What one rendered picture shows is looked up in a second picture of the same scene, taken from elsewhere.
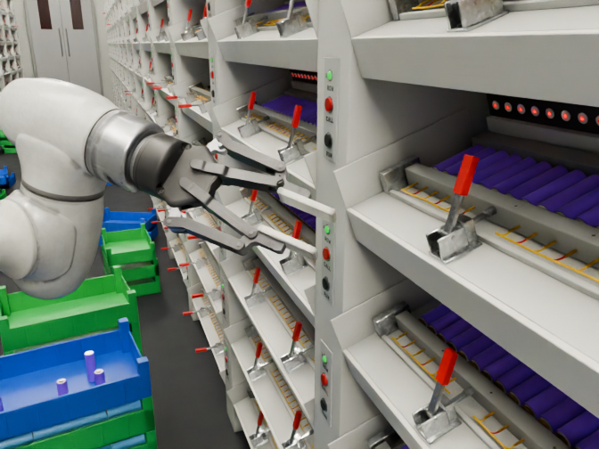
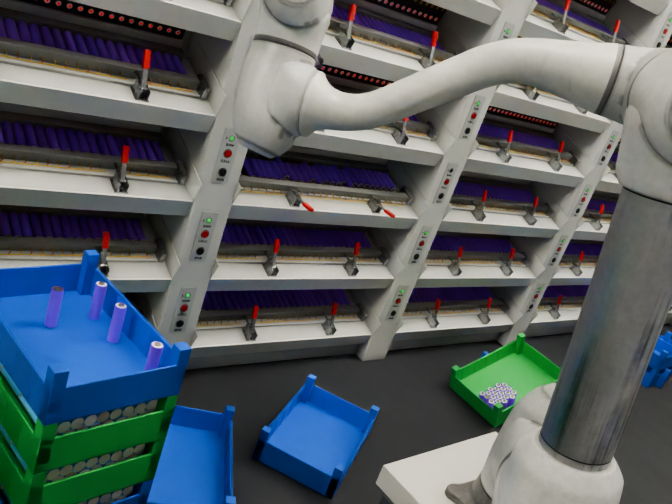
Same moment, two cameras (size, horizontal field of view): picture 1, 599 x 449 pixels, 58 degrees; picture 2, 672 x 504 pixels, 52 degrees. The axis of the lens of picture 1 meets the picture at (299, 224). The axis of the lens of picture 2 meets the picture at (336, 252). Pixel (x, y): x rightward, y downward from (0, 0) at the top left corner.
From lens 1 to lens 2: 1.68 m
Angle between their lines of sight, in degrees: 104
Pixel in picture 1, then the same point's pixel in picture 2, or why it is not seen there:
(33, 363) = (16, 362)
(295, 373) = (131, 190)
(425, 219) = not seen: hidden behind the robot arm
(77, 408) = (127, 322)
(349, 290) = not seen: hidden behind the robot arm
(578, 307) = (384, 53)
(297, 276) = (154, 99)
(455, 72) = not seen: outside the picture
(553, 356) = (392, 68)
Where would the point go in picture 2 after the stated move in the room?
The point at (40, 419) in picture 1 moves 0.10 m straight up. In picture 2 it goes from (146, 343) to (161, 287)
